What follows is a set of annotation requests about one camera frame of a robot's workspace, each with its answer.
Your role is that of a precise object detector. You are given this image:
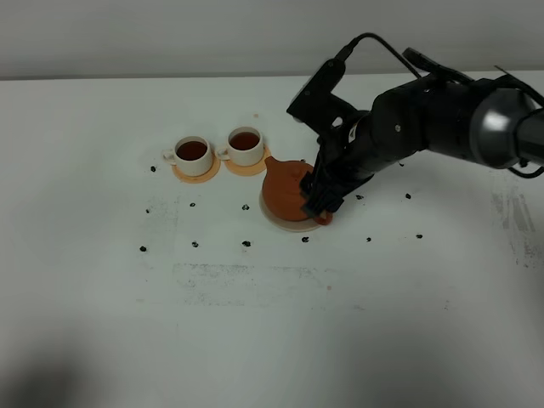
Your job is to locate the white teacup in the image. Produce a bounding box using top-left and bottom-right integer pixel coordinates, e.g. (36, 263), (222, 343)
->
(161, 136), (213, 177)
(215, 127), (264, 167)

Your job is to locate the right orange saucer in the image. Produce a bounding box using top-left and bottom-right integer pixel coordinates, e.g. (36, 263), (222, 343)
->
(223, 145), (271, 177)

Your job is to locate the right white teacup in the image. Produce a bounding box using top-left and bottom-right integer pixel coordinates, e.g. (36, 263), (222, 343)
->
(215, 127), (264, 167)

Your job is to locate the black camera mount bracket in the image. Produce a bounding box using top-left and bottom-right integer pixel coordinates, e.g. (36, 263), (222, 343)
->
(286, 83), (370, 137)

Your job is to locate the brown clay teapot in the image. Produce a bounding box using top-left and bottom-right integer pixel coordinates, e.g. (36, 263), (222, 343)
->
(261, 156), (332, 226)

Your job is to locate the orange saucer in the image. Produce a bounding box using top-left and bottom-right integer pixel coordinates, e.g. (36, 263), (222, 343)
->
(172, 155), (222, 185)
(223, 145), (271, 177)

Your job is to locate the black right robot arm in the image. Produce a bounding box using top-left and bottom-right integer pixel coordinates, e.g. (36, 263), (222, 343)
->
(288, 48), (543, 217)

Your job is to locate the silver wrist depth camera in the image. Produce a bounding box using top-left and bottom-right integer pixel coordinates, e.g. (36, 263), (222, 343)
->
(302, 58), (346, 99)

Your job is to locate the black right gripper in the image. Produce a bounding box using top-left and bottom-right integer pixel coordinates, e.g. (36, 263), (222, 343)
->
(299, 91), (425, 216)

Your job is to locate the left orange saucer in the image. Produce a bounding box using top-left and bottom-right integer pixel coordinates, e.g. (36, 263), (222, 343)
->
(172, 155), (222, 185)

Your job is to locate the beige round teapot plate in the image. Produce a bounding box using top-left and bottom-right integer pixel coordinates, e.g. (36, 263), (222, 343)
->
(259, 194), (320, 233)

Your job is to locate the left white teacup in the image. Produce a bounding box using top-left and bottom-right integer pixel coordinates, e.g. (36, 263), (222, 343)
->
(161, 136), (213, 177)

